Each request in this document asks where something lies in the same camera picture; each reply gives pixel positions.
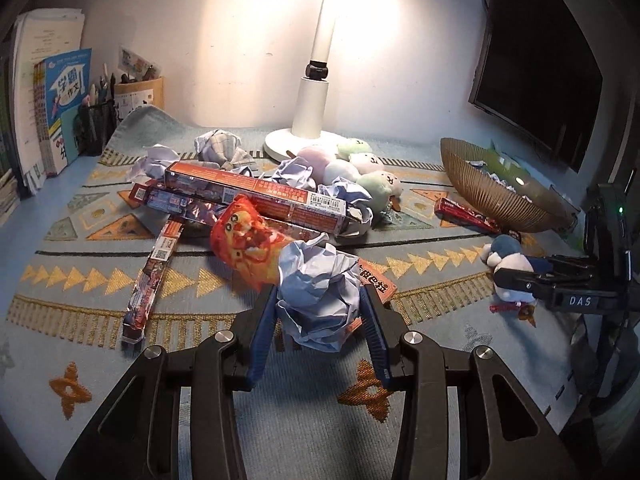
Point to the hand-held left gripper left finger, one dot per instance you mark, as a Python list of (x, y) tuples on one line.
[(262, 340)]

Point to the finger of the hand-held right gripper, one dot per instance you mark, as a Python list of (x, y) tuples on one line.
[(570, 265), (525, 282)]

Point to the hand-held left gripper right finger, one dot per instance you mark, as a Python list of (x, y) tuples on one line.
[(376, 345)]

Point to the blue and white plush toy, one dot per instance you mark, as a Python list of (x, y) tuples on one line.
[(510, 260)]

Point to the pale blue paper ball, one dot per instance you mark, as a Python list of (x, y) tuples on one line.
[(315, 295), (150, 160), (350, 197), (295, 172)]

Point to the golden ribbed bowl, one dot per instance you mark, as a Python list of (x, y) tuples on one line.
[(490, 205)]

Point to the orange snack packet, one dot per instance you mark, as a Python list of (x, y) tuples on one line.
[(245, 240)]

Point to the long thin snack packet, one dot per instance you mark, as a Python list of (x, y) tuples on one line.
[(152, 275)]

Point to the dango skewer plush toy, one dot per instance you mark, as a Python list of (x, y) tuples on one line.
[(315, 156), (370, 162)]

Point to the small red candy wrapper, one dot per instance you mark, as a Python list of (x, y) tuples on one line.
[(502, 307)]

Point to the flat orange box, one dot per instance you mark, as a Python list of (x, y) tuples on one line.
[(377, 285)]

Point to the patterned blue woven mat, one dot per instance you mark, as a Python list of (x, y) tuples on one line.
[(450, 360)]

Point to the glossy red box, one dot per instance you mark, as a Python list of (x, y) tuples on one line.
[(465, 215)]

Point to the pile of candy wrappers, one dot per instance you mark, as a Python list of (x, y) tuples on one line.
[(487, 172)]

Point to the green packet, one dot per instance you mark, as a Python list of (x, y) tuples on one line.
[(500, 160)]

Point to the long red printed box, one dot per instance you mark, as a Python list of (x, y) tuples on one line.
[(260, 192)]

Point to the long blue and red box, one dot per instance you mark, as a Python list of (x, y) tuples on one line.
[(185, 205)]

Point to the black monitor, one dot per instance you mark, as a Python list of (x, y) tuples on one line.
[(540, 70)]

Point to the crumpled checked paper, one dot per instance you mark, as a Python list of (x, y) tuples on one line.
[(220, 145)]

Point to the white desk lamp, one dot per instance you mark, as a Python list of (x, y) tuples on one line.
[(315, 85)]

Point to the black mesh pen holder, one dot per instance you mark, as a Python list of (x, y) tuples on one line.
[(95, 127)]

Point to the brown cardboard box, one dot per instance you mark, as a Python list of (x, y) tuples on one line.
[(140, 95)]

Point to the stack of books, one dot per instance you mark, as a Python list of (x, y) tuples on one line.
[(7, 190), (35, 60)]

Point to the bunch of pens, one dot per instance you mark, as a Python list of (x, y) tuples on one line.
[(102, 87)]

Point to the clear plastic stationery packet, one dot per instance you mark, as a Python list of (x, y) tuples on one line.
[(137, 62)]

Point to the blue cover book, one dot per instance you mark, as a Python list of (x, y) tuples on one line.
[(62, 105)]

